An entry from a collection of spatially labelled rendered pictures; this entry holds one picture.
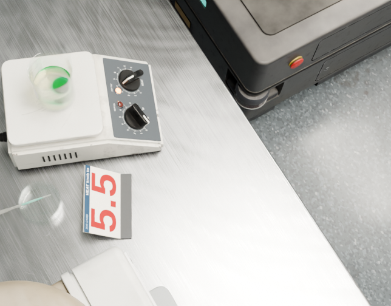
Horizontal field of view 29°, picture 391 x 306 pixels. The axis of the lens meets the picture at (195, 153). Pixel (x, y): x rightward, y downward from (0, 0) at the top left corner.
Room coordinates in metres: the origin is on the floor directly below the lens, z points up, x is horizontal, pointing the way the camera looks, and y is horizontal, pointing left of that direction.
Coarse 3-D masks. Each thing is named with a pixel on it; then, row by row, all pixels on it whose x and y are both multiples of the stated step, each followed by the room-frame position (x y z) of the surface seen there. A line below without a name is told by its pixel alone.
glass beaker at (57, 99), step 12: (36, 60) 0.40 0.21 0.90; (48, 60) 0.41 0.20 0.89; (60, 60) 0.41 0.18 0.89; (36, 72) 0.39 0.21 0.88; (72, 72) 0.39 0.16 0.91; (72, 84) 0.39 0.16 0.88; (36, 96) 0.37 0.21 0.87; (48, 96) 0.36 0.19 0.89; (60, 96) 0.37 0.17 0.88; (72, 96) 0.38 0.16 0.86; (48, 108) 0.36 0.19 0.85; (60, 108) 0.37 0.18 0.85
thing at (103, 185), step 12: (96, 180) 0.30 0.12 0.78; (108, 180) 0.31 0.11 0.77; (96, 192) 0.29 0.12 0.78; (108, 192) 0.29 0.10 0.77; (96, 204) 0.27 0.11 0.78; (108, 204) 0.28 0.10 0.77; (96, 216) 0.26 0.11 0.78; (108, 216) 0.26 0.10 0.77; (96, 228) 0.24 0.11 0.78; (108, 228) 0.25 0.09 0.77
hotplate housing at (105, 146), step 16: (96, 64) 0.45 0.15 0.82; (160, 128) 0.39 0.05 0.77; (48, 144) 0.33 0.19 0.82; (64, 144) 0.33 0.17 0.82; (80, 144) 0.33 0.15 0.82; (96, 144) 0.34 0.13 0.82; (112, 144) 0.35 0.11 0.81; (128, 144) 0.35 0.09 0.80; (144, 144) 0.36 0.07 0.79; (160, 144) 0.37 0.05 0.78; (16, 160) 0.30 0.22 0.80; (32, 160) 0.31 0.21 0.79; (48, 160) 0.32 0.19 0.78; (64, 160) 0.32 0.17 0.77; (80, 160) 0.33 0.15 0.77
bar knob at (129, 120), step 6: (132, 108) 0.40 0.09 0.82; (138, 108) 0.40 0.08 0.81; (126, 114) 0.39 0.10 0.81; (132, 114) 0.39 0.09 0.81; (138, 114) 0.39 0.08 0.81; (144, 114) 0.39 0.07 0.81; (126, 120) 0.38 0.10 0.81; (132, 120) 0.39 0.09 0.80; (138, 120) 0.39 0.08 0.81; (144, 120) 0.39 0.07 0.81; (132, 126) 0.38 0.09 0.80; (138, 126) 0.38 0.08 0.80
